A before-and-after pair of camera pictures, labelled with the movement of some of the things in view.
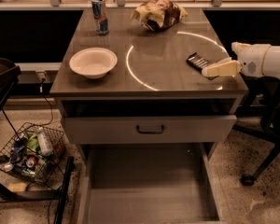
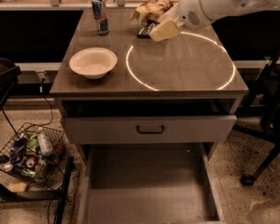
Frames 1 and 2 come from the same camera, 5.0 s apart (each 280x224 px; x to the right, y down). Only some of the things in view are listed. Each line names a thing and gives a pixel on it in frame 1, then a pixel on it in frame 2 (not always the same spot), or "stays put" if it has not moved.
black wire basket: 34,152 stays put
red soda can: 32,161 stays put
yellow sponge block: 19,187 stays put
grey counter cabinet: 145,93 stays put
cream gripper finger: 231,68 → 164,31
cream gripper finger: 229,59 → 168,15
